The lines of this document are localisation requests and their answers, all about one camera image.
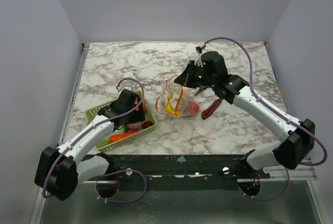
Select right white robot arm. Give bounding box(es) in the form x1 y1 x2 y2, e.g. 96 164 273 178
174 51 315 178

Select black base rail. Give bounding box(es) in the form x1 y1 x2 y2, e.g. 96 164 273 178
88 154 270 191

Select pink purple onion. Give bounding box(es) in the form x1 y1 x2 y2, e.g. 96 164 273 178
127 122 143 131

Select white garlic bulb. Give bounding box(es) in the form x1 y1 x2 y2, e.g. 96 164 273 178
160 87 188 112

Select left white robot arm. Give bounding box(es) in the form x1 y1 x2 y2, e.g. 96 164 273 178
34 89 145 201

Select red bell pepper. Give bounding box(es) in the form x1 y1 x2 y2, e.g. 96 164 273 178
187 99 200 116

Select purple cable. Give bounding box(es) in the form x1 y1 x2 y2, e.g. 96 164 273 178
41 77 148 204
200 36 328 201

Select dark red plum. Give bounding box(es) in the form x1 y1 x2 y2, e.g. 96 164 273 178
143 121 154 129

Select yellow mango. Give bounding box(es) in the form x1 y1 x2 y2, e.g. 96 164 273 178
164 103 175 115

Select clear zip top bag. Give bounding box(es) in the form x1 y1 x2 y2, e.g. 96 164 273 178
155 75 200 118

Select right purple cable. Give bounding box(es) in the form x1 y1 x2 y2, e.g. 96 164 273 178
200 36 328 201

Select small orange pumpkin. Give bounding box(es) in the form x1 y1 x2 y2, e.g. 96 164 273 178
142 103 147 113

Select green cucumber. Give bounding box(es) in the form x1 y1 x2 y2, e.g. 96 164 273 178
123 125 128 133

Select green plastic basket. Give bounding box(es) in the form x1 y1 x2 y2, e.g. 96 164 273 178
84 97 157 152

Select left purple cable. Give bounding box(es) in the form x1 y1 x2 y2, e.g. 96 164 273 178
41 77 148 204

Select red black utility knife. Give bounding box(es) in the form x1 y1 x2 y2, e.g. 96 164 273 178
201 98 222 120

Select orange carrot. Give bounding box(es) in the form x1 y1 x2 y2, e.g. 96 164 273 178
109 130 139 143

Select yellow handled pliers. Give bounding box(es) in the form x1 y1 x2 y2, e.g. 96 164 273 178
195 86 207 96

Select aluminium frame rail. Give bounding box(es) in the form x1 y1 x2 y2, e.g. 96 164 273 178
31 43 91 183

